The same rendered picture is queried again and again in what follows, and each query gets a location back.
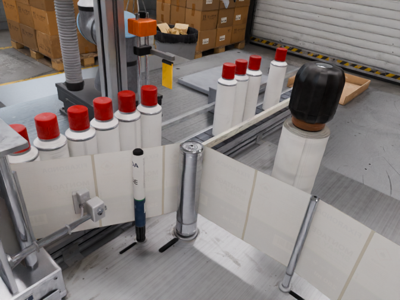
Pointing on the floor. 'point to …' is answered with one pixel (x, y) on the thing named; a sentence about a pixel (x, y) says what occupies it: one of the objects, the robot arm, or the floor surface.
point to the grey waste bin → (178, 49)
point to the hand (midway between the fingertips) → (231, 2)
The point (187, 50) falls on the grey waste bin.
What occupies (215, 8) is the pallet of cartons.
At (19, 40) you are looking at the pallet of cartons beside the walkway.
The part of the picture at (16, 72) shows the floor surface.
